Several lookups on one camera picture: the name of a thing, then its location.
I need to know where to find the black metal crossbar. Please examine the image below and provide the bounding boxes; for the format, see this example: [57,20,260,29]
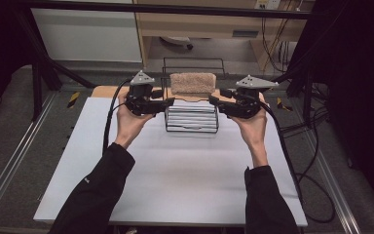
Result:
[19,0,325,20]

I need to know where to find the person's left hand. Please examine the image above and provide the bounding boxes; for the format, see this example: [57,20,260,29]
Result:
[114,92,156,150]

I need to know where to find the black floor cables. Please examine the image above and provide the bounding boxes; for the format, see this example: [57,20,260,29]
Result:
[277,81,331,141]

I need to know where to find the black metal frame strut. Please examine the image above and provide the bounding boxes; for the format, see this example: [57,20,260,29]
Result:
[13,9,97,122]
[271,61,317,129]

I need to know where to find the white table mat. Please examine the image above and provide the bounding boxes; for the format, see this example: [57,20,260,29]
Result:
[33,97,309,227]

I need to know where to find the yellow black tape marker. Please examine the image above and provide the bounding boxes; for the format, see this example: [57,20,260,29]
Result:
[66,91,82,109]
[276,97,293,112]

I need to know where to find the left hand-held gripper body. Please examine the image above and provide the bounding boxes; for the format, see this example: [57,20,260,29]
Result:
[125,70,164,117]

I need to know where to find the left hand-held gripper cable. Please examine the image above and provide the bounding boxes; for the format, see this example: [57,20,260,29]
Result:
[101,77,133,156]

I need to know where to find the hand-held gripper cable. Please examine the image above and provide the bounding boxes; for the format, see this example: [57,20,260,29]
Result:
[101,77,133,156]
[259,99,336,224]

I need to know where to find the aluminium floor rail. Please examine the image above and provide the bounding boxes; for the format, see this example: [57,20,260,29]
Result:
[305,130,364,234]
[0,92,58,222]

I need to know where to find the light wooden desk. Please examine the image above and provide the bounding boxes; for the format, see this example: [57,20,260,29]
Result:
[132,0,316,70]

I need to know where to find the hanging desk cables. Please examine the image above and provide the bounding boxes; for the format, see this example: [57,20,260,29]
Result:
[260,14,290,74]

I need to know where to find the white wall socket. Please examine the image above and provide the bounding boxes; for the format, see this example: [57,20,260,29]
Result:
[254,0,281,11]

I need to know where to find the white cabinet panel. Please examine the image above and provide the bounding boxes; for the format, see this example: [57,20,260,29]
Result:
[30,8,143,63]

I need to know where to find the brown towel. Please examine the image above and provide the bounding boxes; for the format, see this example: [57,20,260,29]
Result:
[169,72,217,97]

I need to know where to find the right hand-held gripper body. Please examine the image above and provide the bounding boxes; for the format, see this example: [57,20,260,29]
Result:
[219,74,280,120]

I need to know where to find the person's right hand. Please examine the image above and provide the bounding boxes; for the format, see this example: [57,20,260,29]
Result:
[230,93,269,151]

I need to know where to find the white power strip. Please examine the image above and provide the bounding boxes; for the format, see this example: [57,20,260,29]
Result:
[159,35,195,51]

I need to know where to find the black wire rack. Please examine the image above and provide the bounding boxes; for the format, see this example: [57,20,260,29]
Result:
[160,57,227,135]

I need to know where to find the right hand-held gripper cable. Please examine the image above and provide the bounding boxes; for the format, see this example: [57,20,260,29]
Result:
[259,99,336,224]

